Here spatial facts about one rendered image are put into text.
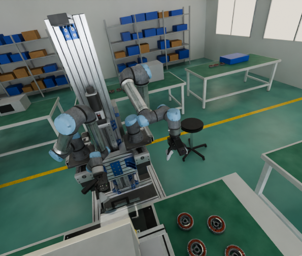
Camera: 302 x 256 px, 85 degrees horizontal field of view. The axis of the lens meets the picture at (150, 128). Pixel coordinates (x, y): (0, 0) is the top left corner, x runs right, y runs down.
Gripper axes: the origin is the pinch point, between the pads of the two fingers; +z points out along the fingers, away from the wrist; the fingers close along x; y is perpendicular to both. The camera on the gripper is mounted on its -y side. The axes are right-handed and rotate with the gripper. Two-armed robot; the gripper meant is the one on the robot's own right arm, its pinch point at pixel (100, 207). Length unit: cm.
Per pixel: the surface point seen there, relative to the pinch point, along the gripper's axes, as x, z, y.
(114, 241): -40.0, 16.1, 12.0
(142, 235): -18.7, 19.6, 20.9
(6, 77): 311, -505, -298
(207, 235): 14, 36, 59
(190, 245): 10, 36, 46
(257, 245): 7, 48, 83
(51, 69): 311, -502, -158
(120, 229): -38.4, 13.4, 14.6
